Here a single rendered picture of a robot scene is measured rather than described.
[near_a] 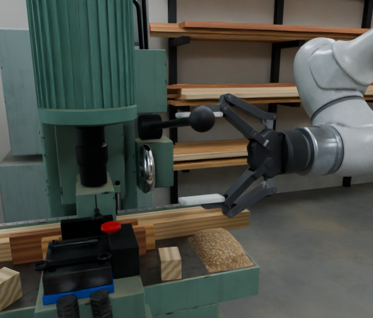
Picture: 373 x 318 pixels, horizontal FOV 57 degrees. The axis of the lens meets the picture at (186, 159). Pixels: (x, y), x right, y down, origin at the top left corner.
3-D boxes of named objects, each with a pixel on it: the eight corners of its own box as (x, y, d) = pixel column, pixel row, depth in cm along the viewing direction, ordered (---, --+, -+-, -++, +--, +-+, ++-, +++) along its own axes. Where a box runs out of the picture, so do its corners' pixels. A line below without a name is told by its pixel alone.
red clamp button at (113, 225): (101, 235, 50) (101, 229, 50) (100, 226, 53) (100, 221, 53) (122, 233, 51) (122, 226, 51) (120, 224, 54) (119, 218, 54)
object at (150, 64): (135, 113, 83) (132, 48, 79) (130, 109, 91) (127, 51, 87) (168, 112, 85) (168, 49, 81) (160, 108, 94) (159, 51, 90)
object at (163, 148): (139, 190, 86) (137, 143, 83) (134, 181, 92) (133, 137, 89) (175, 186, 88) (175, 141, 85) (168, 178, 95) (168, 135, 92)
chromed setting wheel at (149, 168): (144, 202, 78) (142, 149, 75) (136, 185, 90) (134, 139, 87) (157, 200, 79) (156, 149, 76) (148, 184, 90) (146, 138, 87)
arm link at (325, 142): (309, 123, 65) (281, 125, 63) (344, 124, 56) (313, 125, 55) (308, 171, 66) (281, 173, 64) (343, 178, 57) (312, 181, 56)
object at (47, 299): (43, 306, 43) (38, 267, 42) (50, 261, 54) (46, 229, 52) (144, 288, 47) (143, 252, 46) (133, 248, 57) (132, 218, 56)
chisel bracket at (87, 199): (79, 237, 63) (75, 194, 61) (79, 209, 76) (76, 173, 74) (118, 232, 65) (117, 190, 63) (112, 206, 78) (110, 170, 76)
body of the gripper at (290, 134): (285, 172, 64) (240, 176, 61) (285, 127, 63) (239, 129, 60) (310, 178, 56) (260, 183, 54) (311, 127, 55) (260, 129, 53)
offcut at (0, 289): (23, 296, 55) (19, 272, 53) (-3, 313, 51) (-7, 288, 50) (7, 289, 56) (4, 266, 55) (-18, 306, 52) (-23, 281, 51)
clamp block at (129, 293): (38, 372, 44) (29, 313, 42) (47, 306, 57) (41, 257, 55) (149, 346, 48) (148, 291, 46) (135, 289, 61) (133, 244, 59)
